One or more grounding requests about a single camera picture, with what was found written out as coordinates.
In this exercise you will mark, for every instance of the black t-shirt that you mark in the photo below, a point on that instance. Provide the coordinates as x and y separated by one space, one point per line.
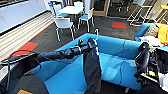
91 71

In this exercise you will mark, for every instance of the white chair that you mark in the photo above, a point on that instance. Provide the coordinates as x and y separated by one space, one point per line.
78 4
87 16
57 8
64 24

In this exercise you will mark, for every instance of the long blue sofa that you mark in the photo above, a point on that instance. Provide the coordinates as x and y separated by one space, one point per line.
66 77

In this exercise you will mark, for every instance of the wooden framed glass door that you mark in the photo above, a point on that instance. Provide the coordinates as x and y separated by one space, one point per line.
100 6

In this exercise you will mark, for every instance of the small blue sofa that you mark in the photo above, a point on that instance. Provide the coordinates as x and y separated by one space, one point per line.
143 30

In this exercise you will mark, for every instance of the white cloth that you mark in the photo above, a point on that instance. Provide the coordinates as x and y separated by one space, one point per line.
150 41

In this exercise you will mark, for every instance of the grey cushion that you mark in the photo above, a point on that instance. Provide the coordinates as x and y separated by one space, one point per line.
151 31

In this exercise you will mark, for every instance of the yellow garment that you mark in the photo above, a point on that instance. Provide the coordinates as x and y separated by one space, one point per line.
163 33

